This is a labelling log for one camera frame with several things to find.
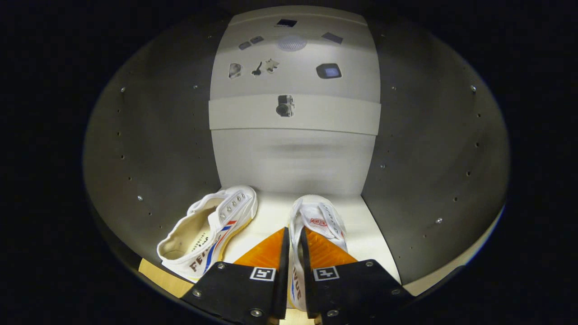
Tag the dark grey cabinet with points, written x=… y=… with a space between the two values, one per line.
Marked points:
x=149 y=135

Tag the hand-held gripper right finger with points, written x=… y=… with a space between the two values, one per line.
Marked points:
x=305 y=275

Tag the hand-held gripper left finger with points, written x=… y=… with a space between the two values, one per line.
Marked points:
x=284 y=275

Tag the white canvas shoe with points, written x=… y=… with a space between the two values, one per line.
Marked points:
x=198 y=243
x=316 y=216

